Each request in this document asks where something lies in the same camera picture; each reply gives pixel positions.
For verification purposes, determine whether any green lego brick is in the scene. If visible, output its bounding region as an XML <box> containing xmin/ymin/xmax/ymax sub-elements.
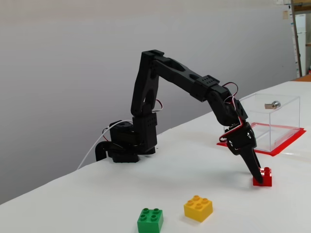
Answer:
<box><xmin>137</xmin><ymin>208</ymin><xmax>164</xmax><ymax>233</ymax></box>

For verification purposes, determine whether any black table clamp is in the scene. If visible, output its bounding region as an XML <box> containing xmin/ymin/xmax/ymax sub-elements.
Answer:
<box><xmin>94</xmin><ymin>140</ymin><xmax>112</xmax><ymax>162</ymax></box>

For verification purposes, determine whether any wooden post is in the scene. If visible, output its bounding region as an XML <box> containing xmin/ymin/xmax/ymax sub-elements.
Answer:
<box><xmin>291</xmin><ymin>0</ymin><xmax>303</xmax><ymax>78</ymax></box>

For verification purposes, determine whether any red white black servo wire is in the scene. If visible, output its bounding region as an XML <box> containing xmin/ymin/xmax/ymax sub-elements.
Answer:
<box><xmin>222</xmin><ymin>82</ymin><xmax>239</xmax><ymax>99</ymax></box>
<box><xmin>152</xmin><ymin>99</ymin><xmax>165</xmax><ymax>113</ymax></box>
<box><xmin>219</xmin><ymin>96</ymin><xmax>245</xmax><ymax>144</ymax></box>
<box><xmin>102</xmin><ymin>126</ymin><xmax>115</xmax><ymax>143</ymax></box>

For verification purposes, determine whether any transparent plastic box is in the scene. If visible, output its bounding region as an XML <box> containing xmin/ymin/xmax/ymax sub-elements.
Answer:
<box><xmin>223</xmin><ymin>93</ymin><xmax>301</xmax><ymax>153</ymax></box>

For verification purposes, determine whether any white paper table cover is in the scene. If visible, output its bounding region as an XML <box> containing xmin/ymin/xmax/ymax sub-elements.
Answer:
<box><xmin>0</xmin><ymin>81</ymin><xmax>311</xmax><ymax>233</ymax></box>

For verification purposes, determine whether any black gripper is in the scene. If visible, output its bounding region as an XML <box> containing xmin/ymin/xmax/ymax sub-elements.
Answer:
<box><xmin>227</xmin><ymin>122</ymin><xmax>263</xmax><ymax>184</ymax></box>

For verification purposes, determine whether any red lego brick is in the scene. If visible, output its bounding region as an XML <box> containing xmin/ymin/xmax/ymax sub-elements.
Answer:
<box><xmin>252</xmin><ymin>166</ymin><xmax>273</xmax><ymax>187</ymax></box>

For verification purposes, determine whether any white refrigerator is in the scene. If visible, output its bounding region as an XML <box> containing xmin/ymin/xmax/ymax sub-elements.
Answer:
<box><xmin>295</xmin><ymin>13</ymin><xmax>307</xmax><ymax>78</ymax></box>

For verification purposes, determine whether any yellow lego brick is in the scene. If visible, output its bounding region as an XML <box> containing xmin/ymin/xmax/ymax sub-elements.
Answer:
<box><xmin>184</xmin><ymin>195</ymin><xmax>214</xmax><ymax>223</ymax></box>

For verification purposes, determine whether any red tape frame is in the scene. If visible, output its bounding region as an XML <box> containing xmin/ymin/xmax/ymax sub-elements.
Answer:
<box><xmin>217</xmin><ymin>122</ymin><xmax>307</xmax><ymax>157</ymax></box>

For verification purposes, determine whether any white cable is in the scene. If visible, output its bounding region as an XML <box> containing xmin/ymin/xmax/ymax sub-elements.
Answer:
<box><xmin>77</xmin><ymin>120</ymin><xmax>134</xmax><ymax>170</ymax></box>

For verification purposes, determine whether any silver cam lock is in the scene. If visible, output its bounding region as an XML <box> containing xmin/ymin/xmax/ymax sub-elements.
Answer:
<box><xmin>264</xmin><ymin>100</ymin><xmax>281</xmax><ymax>110</ymax></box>

